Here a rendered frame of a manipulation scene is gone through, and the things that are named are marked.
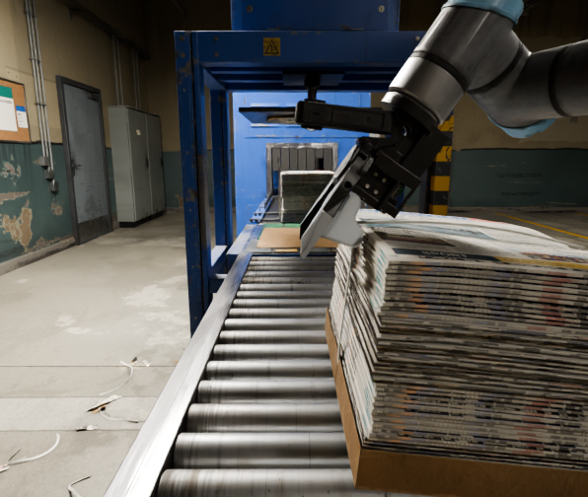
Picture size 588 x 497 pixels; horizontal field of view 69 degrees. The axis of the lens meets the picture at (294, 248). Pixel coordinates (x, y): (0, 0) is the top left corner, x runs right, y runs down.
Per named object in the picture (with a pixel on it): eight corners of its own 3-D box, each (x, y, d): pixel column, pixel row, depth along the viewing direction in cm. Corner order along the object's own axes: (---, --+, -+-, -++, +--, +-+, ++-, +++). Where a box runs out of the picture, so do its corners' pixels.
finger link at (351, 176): (338, 214, 45) (376, 151, 47) (327, 205, 45) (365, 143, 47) (324, 224, 49) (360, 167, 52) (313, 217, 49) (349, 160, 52)
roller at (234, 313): (433, 333, 96) (434, 313, 95) (224, 333, 96) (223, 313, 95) (426, 324, 101) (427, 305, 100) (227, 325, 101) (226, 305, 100)
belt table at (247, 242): (402, 278, 158) (404, 251, 156) (226, 278, 158) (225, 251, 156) (369, 242, 227) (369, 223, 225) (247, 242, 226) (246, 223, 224)
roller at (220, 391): (507, 407, 63) (497, 375, 66) (186, 407, 62) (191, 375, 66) (495, 418, 66) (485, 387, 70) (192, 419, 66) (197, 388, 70)
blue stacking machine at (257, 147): (375, 282, 399) (386, 42, 356) (237, 282, 399) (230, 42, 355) (353, 248, 546) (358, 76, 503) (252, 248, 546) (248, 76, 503)
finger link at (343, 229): (345, 276, 45) (385, 208, 48) (299, 246, 44) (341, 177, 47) (335, 280, 48) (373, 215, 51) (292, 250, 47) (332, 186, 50)
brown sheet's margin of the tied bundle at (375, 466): (655, 519, 40) (669, 479, 39) (354, 490, 39) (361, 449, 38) (553, 417, 56) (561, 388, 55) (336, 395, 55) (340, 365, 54)
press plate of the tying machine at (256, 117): (391, 115, 153) (392, 106, 153) (238, 115, 153) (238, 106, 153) (365, 126, 207) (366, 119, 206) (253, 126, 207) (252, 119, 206)
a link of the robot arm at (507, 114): (578, 141, 49) (529, 81, 44) (495, 144, 59) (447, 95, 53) (609, 82, 49) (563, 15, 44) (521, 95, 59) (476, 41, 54)
